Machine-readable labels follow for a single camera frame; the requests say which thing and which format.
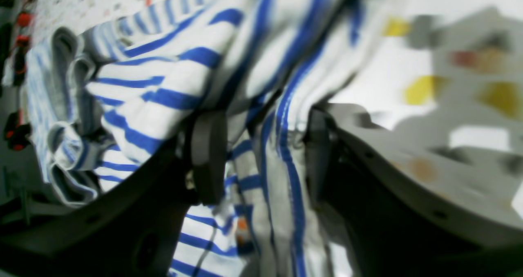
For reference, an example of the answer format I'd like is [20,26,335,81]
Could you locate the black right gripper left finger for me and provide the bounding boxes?
[183,111,228,205]

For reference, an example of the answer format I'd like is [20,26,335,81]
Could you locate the blue white striped t-shirt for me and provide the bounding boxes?
[26,0,390,277]

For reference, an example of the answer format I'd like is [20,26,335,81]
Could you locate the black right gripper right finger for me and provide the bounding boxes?
[304,107,340,210]

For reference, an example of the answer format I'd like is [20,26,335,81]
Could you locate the red black wire bundle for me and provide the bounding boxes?
[0,0,37,152]

